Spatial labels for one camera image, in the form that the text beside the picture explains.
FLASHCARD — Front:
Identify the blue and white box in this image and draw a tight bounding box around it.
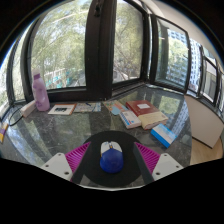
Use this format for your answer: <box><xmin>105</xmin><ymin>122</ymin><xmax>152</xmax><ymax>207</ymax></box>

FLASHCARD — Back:
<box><xmin>150</xmin><ymin>123</ymin><xmax>178</xmax><ymax>149</ymax></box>

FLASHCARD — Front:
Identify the beige book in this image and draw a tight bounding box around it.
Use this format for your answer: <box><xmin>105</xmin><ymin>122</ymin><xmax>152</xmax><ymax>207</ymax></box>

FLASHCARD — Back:
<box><xmin>137</xmin><ymin>111</ymin><xmax>170</xmax><ymax>131</ymax></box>

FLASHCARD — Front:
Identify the pale printed leaflet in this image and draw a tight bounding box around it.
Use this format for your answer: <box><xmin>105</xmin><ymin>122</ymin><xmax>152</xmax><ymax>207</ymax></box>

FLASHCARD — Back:
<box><xmin>73</xmin><ymin>101</ymin><xmax>102</xmax><ymax>114</ymax></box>

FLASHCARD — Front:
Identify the blue and white computer mouse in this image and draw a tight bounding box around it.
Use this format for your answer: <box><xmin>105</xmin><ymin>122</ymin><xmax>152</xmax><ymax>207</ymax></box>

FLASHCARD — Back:
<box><xmin>99</xmin><ymin>140</ymin><xmax>124</xmax><ymax>174</ymax></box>

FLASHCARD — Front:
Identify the red hardcover book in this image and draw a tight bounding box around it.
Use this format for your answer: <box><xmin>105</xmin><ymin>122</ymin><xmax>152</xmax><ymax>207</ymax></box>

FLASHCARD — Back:
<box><xmin>125</xmin><ymin>99</ymin><xmax>160</xmax><ymax>117</ymax></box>

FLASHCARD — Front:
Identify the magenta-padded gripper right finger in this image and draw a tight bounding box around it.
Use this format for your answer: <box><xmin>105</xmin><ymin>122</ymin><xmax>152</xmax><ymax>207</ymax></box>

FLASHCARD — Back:
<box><xmin>132</xmin><ymin>141</ymin><xmax>185</xmax><ymax>186</ymax></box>

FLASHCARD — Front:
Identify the white booklet with black print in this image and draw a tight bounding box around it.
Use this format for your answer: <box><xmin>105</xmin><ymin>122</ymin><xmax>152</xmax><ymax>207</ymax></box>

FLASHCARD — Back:
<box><xmin>47</xmin><ymin>102</ymin><xmax>78</xmax><ymax>116</ymax></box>

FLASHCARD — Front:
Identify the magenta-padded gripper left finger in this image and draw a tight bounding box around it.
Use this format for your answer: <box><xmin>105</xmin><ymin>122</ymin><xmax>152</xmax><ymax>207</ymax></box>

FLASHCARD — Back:
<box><xmin>40</xmin><ymin>141</ymin><xmax>92</xmax><ymax>185</ymax></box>

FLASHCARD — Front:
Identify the white box with blue stripes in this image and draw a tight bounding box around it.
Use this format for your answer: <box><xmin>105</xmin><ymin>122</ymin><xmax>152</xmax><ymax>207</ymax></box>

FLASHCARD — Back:
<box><xmin>119</xmin><ymin>110</ymin><xmax>143</xmax><ymax>130</ymax></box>

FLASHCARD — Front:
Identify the purple plastic bottle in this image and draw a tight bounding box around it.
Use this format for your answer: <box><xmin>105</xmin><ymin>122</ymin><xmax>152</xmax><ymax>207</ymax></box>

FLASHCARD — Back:
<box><xmin>31</xmin><ymin>69</ymin><xmax>51</xmax><ymax>112</ymax></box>

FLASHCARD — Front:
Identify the small orange and white box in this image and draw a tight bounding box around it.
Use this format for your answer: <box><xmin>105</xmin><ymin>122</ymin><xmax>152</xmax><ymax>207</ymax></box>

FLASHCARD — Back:
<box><xmin>19</xmin><ymin>99</ymin><xmax>37</xmax><ymax>118</ymax></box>

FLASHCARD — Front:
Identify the colourful printed leaflet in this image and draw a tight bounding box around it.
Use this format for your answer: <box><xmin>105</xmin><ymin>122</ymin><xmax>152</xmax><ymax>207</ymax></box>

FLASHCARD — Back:
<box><xmin>102</xmin><ymin>99</ymin><xmax>129</xmax><ymax>117</ymax></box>

